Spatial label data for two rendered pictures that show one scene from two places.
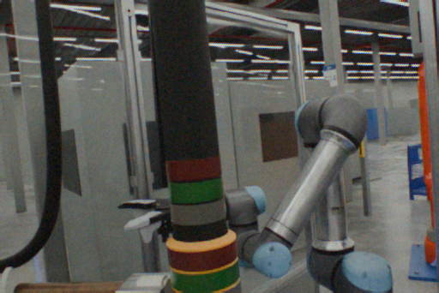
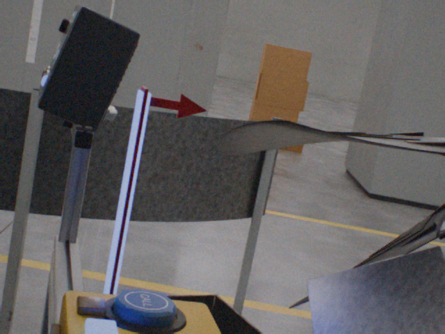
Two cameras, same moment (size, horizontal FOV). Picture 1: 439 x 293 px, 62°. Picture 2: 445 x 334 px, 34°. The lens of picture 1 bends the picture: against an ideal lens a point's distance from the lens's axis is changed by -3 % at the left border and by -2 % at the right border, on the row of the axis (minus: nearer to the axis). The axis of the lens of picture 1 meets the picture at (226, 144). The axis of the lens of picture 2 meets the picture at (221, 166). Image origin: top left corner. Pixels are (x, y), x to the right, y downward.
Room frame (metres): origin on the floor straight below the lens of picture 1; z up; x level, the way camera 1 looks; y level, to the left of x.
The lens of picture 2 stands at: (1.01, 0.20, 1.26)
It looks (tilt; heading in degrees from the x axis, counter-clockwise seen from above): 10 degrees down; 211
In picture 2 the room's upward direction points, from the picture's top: 11 degrees clockwise
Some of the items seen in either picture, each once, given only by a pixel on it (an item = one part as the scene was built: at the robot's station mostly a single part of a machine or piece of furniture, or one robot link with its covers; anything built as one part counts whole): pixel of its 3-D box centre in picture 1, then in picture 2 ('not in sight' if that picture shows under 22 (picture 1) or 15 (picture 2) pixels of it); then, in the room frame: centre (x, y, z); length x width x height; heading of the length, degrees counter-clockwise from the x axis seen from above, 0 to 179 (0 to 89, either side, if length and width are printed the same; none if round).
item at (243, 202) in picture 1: (241, 203); not in sight; (0.93, -0.02, 1.43); 0.11 x 0.08 x 0.09; 109
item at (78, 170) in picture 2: not in sight; (75, 185); (0.12, -0.61, 0.96); 0.03 x 0.03 x 0.20; 46
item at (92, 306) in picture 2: not in sight; (91, 306); (0.68, -0.07, 1.08); 0.02 x 0.02 x 0.01; 46
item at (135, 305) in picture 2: not in sight; (144, 310); (0.66, -0.05, 1.08); 0.04 x 0.04 x 0.02
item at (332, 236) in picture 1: (329, 194); not in sight; (1.01, -0.27, 1.41); 0.15 x 0.12 x 0.55; 19
